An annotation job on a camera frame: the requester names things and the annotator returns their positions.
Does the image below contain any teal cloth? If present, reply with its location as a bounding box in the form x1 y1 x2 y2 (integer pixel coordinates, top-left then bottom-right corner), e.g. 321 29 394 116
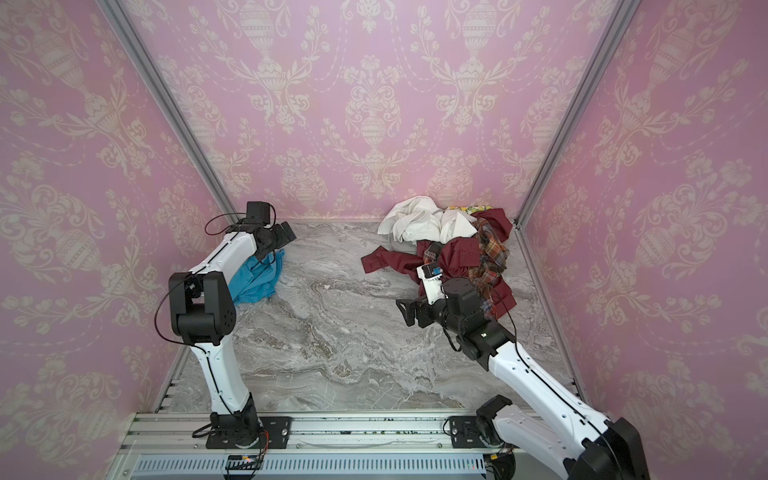
228 250 284 305

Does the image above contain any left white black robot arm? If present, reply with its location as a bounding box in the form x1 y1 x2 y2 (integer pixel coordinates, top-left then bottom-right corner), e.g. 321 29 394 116
160 201 296 452

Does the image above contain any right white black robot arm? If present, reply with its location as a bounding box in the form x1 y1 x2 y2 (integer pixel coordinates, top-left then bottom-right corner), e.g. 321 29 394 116
396 278 650 479

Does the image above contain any plaid cloth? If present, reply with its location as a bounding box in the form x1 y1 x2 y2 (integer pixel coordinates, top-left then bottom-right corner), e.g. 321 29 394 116
419 216 516 320

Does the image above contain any maroon cloth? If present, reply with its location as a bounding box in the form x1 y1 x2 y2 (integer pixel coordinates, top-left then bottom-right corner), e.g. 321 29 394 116
361 208 517 320

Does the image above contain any white cloth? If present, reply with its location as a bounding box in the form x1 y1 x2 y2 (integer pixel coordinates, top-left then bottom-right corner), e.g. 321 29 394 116
377 196 477 244

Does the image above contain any yellow floral cloth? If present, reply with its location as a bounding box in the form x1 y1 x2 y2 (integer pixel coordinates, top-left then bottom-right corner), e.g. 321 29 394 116
449 205 492 215

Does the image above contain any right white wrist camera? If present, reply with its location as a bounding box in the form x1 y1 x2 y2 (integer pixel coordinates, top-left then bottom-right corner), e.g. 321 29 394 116
417 262 445 305

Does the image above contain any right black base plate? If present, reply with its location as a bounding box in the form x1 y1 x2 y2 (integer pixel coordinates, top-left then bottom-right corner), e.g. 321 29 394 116
444 416 499 449

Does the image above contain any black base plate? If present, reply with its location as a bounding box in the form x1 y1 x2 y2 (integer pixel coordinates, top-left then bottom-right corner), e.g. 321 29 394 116
206 416 292 450
444 416 499 449

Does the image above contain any left aluminium corner post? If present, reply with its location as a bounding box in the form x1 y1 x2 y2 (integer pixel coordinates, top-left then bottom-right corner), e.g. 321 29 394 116
96 0 238 220

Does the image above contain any aluminium corner post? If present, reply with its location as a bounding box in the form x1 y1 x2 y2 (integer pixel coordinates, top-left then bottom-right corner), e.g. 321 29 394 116
96 0 238 220
515 0 641 230

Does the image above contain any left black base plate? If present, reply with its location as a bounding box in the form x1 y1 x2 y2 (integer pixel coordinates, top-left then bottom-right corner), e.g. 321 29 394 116
206 416 292 450

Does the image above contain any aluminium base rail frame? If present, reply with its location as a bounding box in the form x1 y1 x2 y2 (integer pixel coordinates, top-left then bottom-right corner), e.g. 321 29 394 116
108 410 561 479

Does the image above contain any right aluminium corner post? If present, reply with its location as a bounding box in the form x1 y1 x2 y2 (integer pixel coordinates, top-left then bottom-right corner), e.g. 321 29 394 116
515 0 641 230

